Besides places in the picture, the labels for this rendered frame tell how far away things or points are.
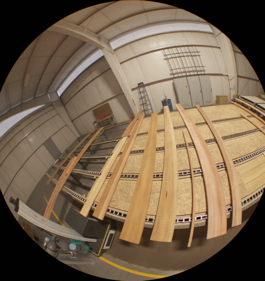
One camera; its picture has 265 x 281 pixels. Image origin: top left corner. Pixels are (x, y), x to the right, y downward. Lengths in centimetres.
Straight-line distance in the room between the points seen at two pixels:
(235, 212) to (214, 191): 43
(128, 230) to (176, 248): 112
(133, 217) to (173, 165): 88
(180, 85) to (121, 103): 422
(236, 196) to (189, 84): 547
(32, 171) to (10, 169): 237
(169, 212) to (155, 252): 115
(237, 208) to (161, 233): 88
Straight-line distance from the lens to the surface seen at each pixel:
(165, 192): 117
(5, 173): 1022
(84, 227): 160
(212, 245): 217
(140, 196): 121
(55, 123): 1064
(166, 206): 111
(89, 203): 161
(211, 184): 126
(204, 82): 628
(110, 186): 151
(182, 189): 122
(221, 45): 855
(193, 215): 111
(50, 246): 143
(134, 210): 117
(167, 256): 204
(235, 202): 133
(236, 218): 132
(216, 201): 121
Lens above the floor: 195
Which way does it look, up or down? 29 degrees down
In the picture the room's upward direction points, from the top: 24 degrees counter-clockwise
